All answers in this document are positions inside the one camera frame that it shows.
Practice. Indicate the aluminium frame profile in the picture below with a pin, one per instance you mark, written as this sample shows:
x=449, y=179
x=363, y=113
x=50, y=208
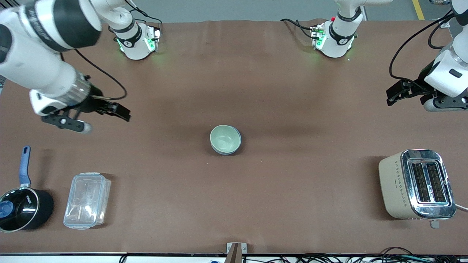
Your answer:
x=445, y=23

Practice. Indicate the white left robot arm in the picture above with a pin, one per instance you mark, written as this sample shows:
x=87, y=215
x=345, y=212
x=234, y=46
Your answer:
x=336, y=44

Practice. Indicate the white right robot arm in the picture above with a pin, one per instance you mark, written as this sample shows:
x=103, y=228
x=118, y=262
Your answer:
x=36, y=62

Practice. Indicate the brown wooden strut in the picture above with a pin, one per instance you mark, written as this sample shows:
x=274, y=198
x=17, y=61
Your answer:
x=234, y=255

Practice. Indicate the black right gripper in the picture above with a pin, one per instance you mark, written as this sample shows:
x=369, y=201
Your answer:
x=93, y=103

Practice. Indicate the beige and chrome toaster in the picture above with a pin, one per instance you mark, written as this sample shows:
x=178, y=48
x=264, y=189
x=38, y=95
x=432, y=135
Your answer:
x=402, y=186

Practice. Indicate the blue bowl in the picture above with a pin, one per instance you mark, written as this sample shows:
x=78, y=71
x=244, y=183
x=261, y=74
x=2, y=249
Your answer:
x=240, y=143

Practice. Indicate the metal arm base connector plate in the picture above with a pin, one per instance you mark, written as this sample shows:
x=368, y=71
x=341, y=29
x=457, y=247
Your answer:
x=156, y=36
x=317, y=34

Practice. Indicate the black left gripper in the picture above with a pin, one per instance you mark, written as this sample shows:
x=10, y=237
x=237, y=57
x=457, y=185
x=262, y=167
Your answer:
x=419, y=85

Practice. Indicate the glass lid with blue knob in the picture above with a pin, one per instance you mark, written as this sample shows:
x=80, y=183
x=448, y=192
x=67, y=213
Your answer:
x=25, y=208

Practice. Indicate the clear plastic food container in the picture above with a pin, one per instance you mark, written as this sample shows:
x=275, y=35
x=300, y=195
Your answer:
x=87, y=201

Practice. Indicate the grey metal bracket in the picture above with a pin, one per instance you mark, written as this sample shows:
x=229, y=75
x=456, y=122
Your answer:
x=244, y=248

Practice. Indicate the brown table cover sheet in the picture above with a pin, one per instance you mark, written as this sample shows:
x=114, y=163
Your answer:
x=204, y=201

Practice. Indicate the green bowl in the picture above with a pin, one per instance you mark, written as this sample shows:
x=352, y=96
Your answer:
x=225, y=138

